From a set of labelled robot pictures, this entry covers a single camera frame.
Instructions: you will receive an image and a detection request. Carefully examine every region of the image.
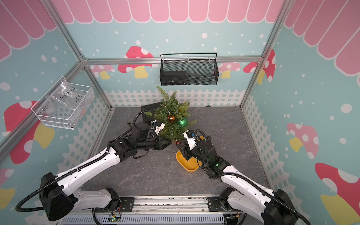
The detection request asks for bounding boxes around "clear plastic bag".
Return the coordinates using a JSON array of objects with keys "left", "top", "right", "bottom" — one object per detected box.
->
[{"left": 44, "top": 81, "right": 85, "bottom": 118}]

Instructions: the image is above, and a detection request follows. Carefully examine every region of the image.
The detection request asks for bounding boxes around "black box on table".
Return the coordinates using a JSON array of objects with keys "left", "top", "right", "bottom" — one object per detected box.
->
[{"left": 141, "top": 102, "right": 161, "bottom": 125}]

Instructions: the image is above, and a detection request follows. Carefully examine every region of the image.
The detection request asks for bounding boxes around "small green christmas tree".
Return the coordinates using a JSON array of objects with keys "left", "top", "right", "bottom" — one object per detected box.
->
[{"left": 144, "top": 87, "right": 197, "bottom": 141}]

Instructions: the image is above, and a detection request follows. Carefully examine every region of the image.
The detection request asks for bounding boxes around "black wire mesh basket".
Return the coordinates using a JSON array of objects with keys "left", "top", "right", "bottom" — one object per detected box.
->
[{"left": 160, "top": 52, "right": 219, "bottom": 85}]

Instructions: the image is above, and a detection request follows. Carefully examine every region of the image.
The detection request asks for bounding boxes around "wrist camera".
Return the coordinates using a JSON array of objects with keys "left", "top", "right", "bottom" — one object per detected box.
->
[
  {"left": 183, "top": 130, "right": 197, "bottom": 151},
  {"left": 151, "top": 120, "right": 165, "bottom": 135}
]

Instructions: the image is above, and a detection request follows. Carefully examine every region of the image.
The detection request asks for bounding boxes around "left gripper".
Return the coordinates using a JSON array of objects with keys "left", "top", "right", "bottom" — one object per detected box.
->
[{"left": 136, "top": 135, "right": 172, "bottom": 151}]

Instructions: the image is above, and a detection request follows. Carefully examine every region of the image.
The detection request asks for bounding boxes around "black box in basket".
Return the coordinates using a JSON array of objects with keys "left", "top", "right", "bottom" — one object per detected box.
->
[{"left": 160, "top": 71, "right": 187, "bottom": 86}]

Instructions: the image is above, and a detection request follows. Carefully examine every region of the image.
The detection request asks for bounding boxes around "orange shiny ball ornament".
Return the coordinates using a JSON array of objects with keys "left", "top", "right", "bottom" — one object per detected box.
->
[{"left": 167, "top": 114, "right": 176, "bottom": 123}]

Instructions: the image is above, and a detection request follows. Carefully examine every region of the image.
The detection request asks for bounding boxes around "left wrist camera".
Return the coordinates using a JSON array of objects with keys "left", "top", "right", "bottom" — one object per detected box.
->
[{"left": 151, "top": 120, "right": 165, "bottom": 135}]

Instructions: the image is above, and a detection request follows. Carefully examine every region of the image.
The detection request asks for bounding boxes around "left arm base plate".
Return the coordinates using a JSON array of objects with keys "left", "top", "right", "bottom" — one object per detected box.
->
[{"left": 95, "top": 197, "right": 135, "bottom": 213}]

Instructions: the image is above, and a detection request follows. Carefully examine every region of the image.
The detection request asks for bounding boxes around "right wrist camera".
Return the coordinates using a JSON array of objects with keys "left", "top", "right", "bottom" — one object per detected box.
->
[{"left": 183, "top": 130, "right": 197, "bottom": 151}]

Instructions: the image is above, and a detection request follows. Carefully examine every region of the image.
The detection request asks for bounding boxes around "yellow plastic tray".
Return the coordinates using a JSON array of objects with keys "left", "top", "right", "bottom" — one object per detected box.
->
[{"left": 176, "top": 138, "right": 203, "bottom": 173}]

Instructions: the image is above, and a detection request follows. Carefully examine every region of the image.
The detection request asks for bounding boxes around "white wire basket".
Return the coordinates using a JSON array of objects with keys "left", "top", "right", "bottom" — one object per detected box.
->
[{"left": 31, "top": 77, "right": 95, "bottom": 130}]

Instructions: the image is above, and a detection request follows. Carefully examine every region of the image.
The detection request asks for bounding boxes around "green glitter ball ornament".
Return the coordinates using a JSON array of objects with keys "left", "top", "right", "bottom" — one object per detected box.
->
[{"left": 178, "top": 118, "right": 188, "bottom": 127}]

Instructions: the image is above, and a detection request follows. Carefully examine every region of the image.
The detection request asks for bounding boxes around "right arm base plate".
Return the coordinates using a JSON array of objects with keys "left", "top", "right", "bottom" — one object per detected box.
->
[{"left": 205, "top": 196, "right": 242, "bottom": 213}]

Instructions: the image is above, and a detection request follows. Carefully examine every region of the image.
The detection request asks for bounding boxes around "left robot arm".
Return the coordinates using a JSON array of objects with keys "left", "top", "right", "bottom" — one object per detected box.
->
[{"left": 15, "top": 110, "right": 171, "bottom": 221}]

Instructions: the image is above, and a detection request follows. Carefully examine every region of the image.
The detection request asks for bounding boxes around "aluminium front rail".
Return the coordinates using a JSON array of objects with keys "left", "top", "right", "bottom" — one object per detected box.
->
[{"left": 54, "top": 194, "right": 287, "bottom": 216}]

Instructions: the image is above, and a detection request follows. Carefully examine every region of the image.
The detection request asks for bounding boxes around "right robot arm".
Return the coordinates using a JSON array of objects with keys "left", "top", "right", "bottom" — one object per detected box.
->
[{"left": 177, "top": 129, "right": 310, "bottom": 225}]

